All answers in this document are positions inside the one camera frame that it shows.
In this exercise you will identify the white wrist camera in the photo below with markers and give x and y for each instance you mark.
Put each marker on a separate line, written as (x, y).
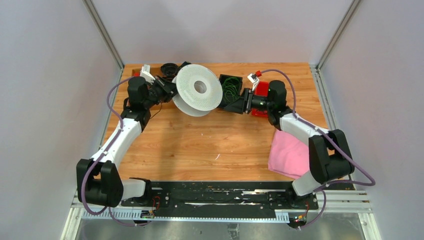
(254, 79)
(146, 74)

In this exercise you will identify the aluminium frame rail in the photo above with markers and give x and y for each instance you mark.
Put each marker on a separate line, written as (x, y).
(72, 229)
(366, 217)

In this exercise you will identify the dark patterned cloth roll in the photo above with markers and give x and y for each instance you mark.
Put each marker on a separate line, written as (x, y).
(185, 63)

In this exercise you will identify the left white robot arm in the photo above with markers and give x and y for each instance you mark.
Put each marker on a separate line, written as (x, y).
(98, 179)

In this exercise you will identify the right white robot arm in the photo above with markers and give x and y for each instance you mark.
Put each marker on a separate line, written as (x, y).
(328, 151)

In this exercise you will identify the pink cloth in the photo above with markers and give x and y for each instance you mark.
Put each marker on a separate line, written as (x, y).
(288, 156)

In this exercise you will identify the black plastic bin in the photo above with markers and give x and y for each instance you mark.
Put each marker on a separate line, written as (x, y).
(231, 86)

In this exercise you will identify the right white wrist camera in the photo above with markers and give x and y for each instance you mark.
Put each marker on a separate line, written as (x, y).
(254, 79)

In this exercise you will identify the wooden compartment tray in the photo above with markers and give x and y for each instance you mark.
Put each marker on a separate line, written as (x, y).
(136, 72)

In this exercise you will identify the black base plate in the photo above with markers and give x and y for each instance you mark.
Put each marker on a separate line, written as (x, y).
(246, 200)

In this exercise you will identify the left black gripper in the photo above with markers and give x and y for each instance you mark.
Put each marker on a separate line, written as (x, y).
(169, 89)

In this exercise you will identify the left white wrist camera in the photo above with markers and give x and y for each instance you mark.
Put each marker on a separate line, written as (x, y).
(146, 74)

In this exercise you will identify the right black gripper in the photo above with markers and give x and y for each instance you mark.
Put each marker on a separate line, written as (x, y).
(243, 104)

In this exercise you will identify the grey filament spool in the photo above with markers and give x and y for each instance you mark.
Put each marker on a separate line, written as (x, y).
(199, 90)

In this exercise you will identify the red plastic bin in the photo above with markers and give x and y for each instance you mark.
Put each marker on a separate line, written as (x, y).
(261, 90)

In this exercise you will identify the right aluminium frame rail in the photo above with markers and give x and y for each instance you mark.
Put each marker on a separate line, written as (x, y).
(366, 217)

